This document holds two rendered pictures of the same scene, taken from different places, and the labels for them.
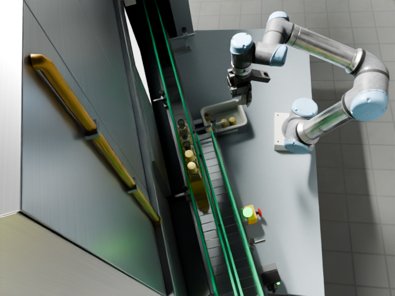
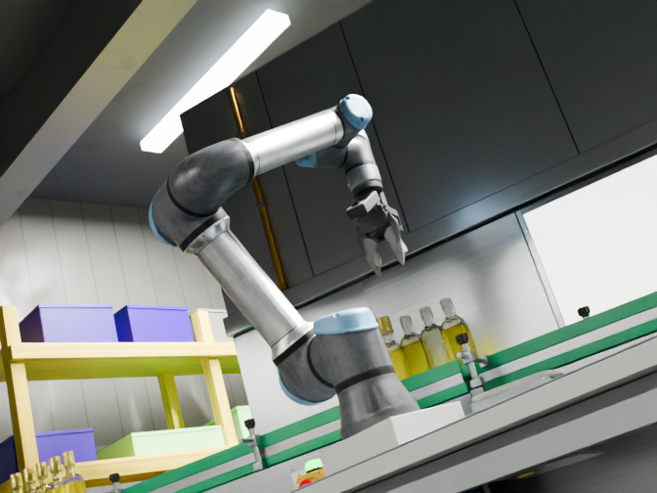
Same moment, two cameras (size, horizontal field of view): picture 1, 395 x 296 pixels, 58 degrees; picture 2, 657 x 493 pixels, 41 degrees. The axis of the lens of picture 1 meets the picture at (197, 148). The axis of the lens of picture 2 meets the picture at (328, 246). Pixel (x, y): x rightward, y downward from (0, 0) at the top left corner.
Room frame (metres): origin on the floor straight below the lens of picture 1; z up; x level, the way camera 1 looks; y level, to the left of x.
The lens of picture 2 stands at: (1.58, -1.98, 0.57)
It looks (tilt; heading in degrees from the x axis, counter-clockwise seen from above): 21 degrees up; 116
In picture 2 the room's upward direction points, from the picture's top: 16 degrees counter-clockwise
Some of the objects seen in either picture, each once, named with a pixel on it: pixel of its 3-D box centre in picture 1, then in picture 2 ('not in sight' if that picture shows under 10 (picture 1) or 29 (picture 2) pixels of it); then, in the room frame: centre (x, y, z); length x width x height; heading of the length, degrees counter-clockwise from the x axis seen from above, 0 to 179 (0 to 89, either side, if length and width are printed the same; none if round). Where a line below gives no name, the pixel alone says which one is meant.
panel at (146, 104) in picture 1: (142, 94); (532, 275); (1.07, 0.18, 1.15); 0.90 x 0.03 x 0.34; 1
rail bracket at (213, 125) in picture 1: (208, 127); (473, 361); (0.94, -0.08, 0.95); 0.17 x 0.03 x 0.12; 91
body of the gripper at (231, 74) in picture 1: (240, 80); (375, 212); (0.88, -0.23, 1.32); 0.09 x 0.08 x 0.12; 91
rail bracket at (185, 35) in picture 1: (183, 44); not in sight; (1.58, -0.06, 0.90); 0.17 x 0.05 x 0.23; 91
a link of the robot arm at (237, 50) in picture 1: (242, 50); (353, 152); (0.88, -0.24, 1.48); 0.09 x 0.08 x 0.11; 61
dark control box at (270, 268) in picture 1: (268, 275); not in sight; (0.23, -0.17, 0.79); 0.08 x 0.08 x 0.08; 1
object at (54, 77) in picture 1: (121, 171); (255, 184); (0.37, 0.17, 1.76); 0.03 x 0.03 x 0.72; 1
